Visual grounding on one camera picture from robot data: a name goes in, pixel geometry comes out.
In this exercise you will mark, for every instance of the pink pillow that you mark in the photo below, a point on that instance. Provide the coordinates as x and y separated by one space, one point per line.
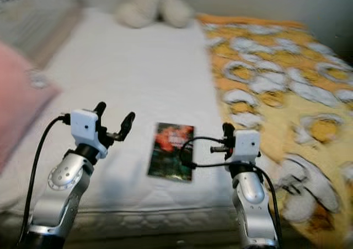
22 95

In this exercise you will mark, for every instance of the yellow egg-print blanket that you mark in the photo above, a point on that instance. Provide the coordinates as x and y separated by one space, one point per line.
287 67

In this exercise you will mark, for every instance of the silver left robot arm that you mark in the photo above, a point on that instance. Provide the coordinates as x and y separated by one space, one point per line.
66 174

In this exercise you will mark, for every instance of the white quilted mattress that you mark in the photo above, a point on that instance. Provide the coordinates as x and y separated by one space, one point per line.
132 67

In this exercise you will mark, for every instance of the dark red-green cover book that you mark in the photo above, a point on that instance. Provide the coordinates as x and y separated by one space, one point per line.
171 155

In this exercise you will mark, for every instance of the cream plush toy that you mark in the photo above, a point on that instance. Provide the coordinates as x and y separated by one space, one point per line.
149 6

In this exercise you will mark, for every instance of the grey patterned printed fabric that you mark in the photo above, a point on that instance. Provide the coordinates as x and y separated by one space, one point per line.
27 17

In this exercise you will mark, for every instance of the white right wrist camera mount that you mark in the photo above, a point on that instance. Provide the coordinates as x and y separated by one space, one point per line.
247 145

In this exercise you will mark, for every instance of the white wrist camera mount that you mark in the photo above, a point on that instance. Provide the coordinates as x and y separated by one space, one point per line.
247 145
85 128

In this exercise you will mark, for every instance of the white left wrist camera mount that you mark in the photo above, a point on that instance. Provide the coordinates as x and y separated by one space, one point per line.
85 128

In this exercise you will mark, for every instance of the beige padded bed frame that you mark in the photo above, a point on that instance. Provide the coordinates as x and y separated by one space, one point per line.
60 45

